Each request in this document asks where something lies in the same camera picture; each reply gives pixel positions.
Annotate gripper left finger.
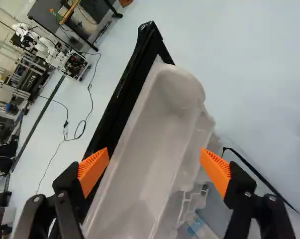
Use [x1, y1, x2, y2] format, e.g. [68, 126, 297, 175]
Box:
[14, 147, 109, 239]

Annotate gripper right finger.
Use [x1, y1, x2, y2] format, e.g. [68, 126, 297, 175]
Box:
[199, 147, 296, 239]

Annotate black fridge door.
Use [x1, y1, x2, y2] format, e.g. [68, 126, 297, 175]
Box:
[79, 21, 231, 239]

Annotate metal shelf rack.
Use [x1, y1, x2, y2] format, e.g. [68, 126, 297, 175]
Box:
[0, 34, 56, 103]

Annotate small white wheeled cart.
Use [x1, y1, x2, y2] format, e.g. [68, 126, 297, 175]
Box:
[61, 51, 89, 82]

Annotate white robot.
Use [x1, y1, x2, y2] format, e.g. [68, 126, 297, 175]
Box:
[11, 22, 63, 69]

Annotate black table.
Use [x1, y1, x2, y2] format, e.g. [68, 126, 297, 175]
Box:
[27, 0, 124, 52]

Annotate black floor cable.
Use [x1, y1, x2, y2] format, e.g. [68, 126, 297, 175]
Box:
[34, 51, 102, 195]

